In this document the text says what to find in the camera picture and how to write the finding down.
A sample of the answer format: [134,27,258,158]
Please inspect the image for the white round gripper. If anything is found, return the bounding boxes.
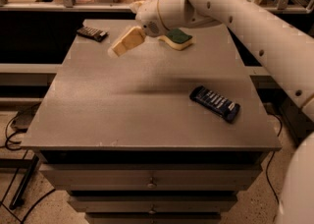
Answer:
[108,0,170,58]

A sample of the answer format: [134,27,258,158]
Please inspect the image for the brown chocolate rxbar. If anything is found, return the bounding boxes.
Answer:
[77,27,108,42]

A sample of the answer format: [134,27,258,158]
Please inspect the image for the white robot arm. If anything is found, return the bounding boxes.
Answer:
[109,0,314,224]

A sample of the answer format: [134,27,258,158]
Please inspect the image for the green yellow sponge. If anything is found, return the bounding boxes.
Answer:
[158,28,193,51]

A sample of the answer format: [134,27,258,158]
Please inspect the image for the grey drawer cabinet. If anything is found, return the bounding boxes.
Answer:
[24,26,280,224]

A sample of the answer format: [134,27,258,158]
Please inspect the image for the blue snack bar wrapper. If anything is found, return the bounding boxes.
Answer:
[189,85,240,123]

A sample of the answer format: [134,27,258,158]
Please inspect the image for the grey power adapter box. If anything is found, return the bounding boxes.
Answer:
[10,106,38,132]

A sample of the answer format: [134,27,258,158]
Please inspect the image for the top drawer knob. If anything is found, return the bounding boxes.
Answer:
[146,177,157,189]

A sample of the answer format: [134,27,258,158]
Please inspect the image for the drawer knob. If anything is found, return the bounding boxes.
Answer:
[146,177,157,189]
[148,204,156,215]

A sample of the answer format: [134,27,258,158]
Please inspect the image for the black stand leg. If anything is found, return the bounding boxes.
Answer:
[9,155,38,210]

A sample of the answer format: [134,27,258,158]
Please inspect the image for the black floor cable right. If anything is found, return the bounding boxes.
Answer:
[264,113,284,209]

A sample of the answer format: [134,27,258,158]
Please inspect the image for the black floor cables left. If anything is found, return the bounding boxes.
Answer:
[0,103,57,224]

